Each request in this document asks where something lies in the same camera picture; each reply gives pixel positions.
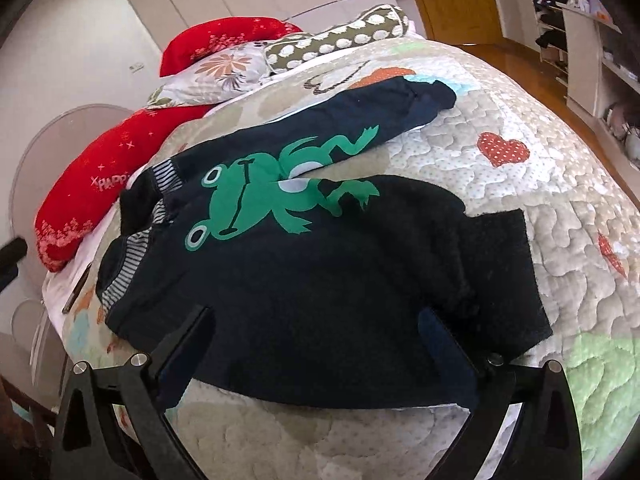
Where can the navy frog sweater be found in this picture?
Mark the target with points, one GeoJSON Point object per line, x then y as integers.
{"type": "Point", "coordinates": [320, 270]}

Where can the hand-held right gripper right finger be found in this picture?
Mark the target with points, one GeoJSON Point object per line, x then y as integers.
{"type": "Point", "coordinates": [442, 347]}

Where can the red patterned pillow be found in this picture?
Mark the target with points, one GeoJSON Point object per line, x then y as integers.
{"type": "Point", "coordinates": [227, 40]}
{"type": "Point", "coordinates": [107, 170]}

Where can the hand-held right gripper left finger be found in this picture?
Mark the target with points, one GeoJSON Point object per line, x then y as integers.
{"type": "Point", "coordinates": [176, 349]}

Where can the quilted patchwork bedspread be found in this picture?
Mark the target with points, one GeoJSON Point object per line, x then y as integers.
{"type": "Point", "coordinates": [525, 210]}

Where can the white shelf unit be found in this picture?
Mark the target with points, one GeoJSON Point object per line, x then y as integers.
{"type": "Point", "coordinates": [595, 45]}

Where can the floral pillow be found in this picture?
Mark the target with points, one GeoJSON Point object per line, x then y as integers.
{"type": "Point", "coordinates": [222, 72]}

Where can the olive polka dot pillow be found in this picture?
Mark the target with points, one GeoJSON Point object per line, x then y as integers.
{"type": "Point", "coordinates": [340, 35]}

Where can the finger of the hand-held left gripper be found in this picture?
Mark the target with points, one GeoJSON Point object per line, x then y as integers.
{"type": "Point", "coordinates": [11, 255]}

